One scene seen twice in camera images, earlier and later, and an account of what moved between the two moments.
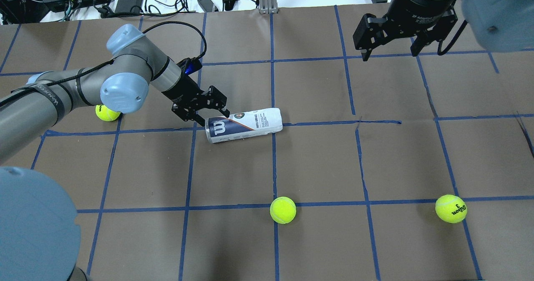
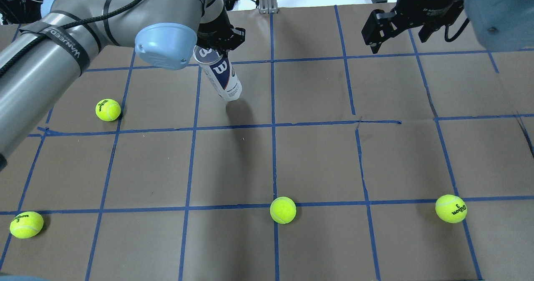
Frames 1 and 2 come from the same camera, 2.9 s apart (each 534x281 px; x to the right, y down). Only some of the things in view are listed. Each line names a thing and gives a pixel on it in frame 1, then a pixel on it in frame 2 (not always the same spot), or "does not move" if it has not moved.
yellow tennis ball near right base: x=105 y=114 does not move
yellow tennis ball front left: x=283 y=210 does not move
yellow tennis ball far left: x=451 y=208 does not move
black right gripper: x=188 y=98 → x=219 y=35
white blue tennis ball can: x=243 y=124 → x=220 y=71
